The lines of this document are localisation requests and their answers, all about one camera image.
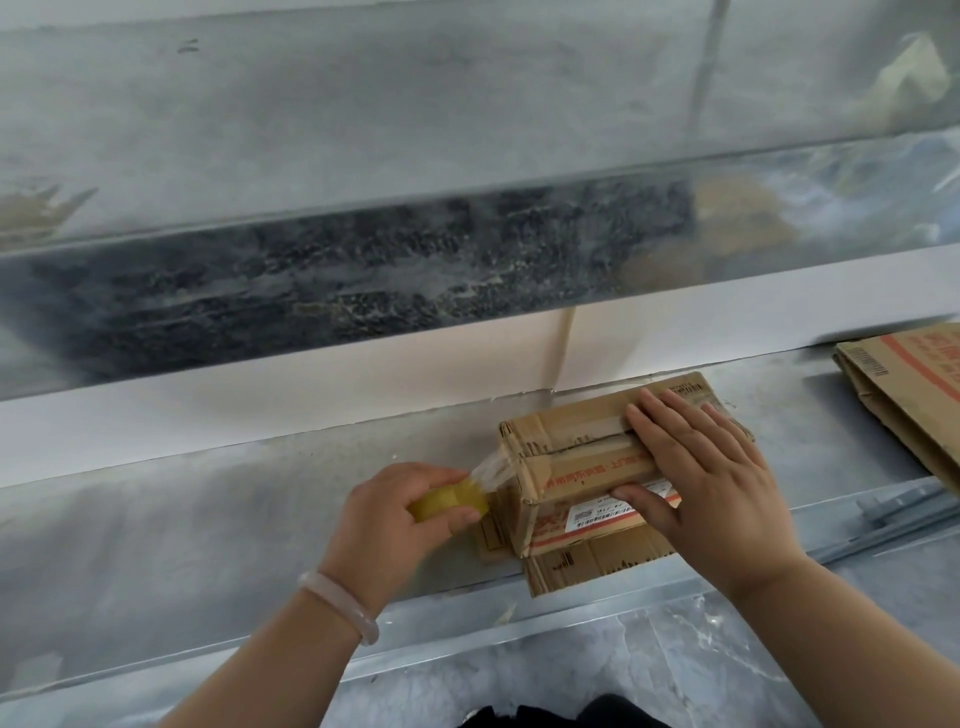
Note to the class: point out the person's right hand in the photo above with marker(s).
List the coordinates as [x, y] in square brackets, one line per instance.
[727, 502]

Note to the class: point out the person's left hand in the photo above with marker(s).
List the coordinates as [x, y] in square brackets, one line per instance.
[375, 540]

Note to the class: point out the yellow tape roll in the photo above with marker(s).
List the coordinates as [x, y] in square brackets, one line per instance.
[450, 499]

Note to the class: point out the white-labelled cardboard box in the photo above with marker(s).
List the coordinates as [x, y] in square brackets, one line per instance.
[570, 480]

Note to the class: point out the red-lettered cardboard box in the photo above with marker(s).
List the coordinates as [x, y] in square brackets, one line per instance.
[900, 397]

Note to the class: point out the person's left forearm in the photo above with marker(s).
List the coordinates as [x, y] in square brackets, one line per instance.
[270, 675]

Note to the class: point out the person's black trousers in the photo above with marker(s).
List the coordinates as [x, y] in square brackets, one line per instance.
[585, 716]

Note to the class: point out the pile of clear tape scraps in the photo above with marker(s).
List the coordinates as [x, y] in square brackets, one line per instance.
[900, 97]

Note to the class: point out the small crumpled tape scrap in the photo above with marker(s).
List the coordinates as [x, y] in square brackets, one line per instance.
[37, 210]

